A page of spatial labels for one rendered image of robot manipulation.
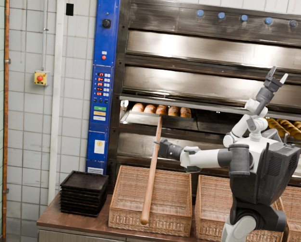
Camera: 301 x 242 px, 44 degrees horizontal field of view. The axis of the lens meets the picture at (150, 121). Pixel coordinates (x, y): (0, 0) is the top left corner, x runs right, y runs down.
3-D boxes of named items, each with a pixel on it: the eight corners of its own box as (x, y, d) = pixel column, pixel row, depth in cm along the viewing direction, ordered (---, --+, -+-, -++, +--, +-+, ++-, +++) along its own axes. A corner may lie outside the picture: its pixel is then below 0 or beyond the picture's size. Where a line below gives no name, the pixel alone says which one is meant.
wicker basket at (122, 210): (116, 196, 296) (119, 163, 289) (187, 205, 294) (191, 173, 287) (106, 228, 248) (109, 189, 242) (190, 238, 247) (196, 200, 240)
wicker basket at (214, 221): (193, 206, 294) (198, 173, 287) (264, 215, 291) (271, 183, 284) (195, 239, 246) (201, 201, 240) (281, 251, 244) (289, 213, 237)
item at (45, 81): (37, 83, 281) (37, 69, 279) (50, 84, 281) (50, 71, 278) (33, 84, 274) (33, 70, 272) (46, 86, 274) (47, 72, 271)
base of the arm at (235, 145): (232, 178, 183) (255, 177, 177) (222, 175, 173) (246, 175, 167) (231, 148, 187) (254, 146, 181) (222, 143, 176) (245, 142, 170)
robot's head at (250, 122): (267, 128, 190) (260, 114, 191) (260, 130, 183) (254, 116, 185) (256, 132, 194) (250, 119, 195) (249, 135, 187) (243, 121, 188)
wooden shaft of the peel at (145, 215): (147, 226, 141) (148, 219, 141) (139, 225, 141) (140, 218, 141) (162, 119, 307) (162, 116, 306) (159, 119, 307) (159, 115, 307)
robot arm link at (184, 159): (182, 168, 210) (179, 172, 191) (180, 150, 211) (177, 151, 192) (201, 166, 209) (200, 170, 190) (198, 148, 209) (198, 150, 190)
